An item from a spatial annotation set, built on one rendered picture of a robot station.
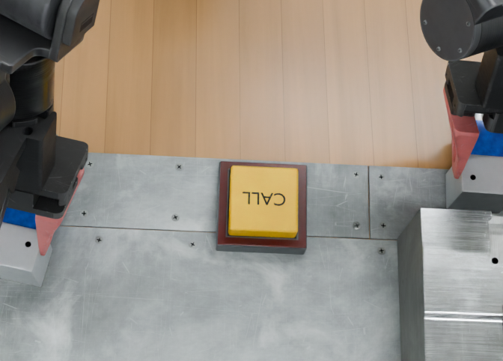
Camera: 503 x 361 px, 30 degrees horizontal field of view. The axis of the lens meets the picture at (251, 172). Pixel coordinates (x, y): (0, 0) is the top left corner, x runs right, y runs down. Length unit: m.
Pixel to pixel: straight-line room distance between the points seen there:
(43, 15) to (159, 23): 0.32
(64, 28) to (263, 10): 0.35
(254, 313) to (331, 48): 0.28
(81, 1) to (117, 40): 0.30
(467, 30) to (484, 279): 0.21
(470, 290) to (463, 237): 0.04
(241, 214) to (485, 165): 0.22
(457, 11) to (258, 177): 0.24
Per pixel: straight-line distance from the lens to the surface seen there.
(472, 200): 0.86
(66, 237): 0.85
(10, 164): 0.67
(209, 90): 0.90
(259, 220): 0.82
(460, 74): 0.81
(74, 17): 0.63
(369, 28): 0.95
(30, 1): 0.63
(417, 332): 0.79
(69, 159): 0.75
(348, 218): 0.87
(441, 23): 0.71
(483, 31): 0.69
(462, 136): 0.79
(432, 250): 0.78
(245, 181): 0.83
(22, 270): 0.80
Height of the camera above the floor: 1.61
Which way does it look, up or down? 69 degrees down
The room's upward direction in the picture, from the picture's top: 11 degrees clockwise
